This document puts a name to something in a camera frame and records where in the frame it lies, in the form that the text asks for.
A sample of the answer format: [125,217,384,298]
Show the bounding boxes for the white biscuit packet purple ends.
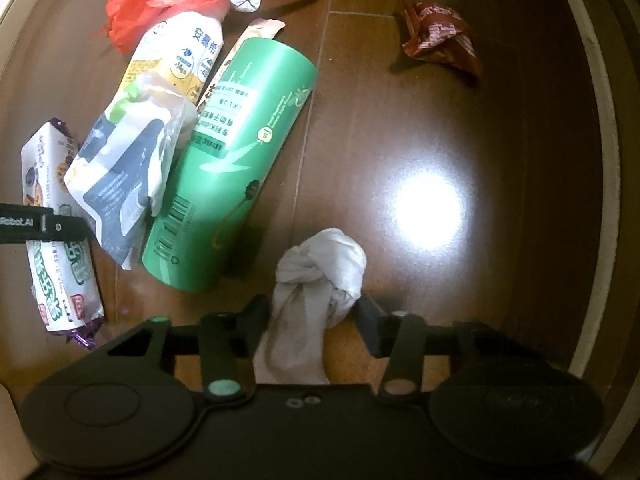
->
[21,119,106,348]

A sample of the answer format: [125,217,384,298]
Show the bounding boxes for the white and yellow drink pouch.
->
[120,10,236,106]

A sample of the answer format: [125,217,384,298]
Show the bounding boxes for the white tissue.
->
[252,228,367,386]

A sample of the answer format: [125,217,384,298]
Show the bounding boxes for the beige stick packet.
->
[197,19,286,111]

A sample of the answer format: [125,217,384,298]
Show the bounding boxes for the green cylindrical can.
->
[140,39,319,295]

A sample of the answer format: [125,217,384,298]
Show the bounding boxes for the grey and white pouch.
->
[62,71,198,271]

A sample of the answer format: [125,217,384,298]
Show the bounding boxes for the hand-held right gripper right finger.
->
[357,292,546,406]

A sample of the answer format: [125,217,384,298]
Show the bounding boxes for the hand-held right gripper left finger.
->
[92,296,272,406]

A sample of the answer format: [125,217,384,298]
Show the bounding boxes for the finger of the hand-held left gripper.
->
[49,214,94,241]

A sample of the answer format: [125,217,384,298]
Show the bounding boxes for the red crumpled wrapper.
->
[402,0,483,78]

